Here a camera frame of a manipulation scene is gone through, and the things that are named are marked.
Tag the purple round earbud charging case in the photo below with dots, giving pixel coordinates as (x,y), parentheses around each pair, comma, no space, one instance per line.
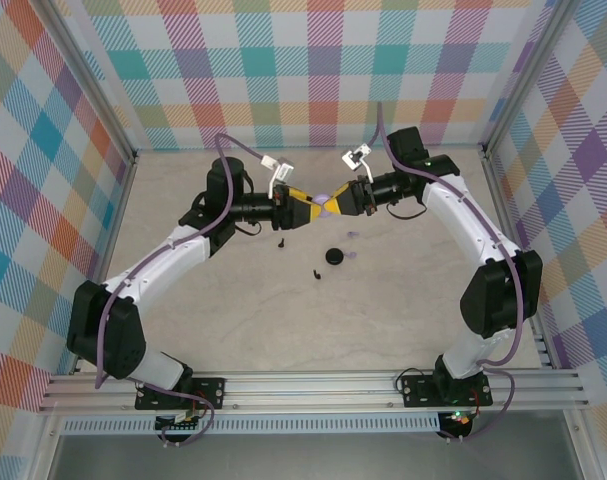
(322,198)

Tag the black round earbud charging case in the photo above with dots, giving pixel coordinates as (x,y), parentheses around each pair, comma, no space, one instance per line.
(334,256)

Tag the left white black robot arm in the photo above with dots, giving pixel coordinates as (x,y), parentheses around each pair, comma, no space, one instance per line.
(153,265)

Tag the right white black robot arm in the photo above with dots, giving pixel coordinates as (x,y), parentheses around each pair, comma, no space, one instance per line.
(463,220)

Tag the grey metal panel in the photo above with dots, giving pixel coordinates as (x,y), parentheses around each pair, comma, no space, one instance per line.
(308,460)

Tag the right aluminium side rail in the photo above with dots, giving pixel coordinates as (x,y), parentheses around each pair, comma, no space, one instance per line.
(507,220)

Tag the aluminium side rail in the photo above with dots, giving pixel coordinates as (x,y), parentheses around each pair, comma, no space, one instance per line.
(507,220)
(117,220)

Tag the left aluminium side rail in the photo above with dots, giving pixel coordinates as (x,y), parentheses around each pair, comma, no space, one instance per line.
(117,220)

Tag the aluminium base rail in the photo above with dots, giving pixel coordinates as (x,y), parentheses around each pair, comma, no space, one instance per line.
(308,392)

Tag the right aluminium frame post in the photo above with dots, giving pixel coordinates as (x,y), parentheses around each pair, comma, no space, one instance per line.
(529,75)

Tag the aluminium frame post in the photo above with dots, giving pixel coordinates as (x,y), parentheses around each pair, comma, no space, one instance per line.
(529,75)
(106,95)

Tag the left aluminium frame post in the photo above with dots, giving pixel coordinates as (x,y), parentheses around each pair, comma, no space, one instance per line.
(106,95)

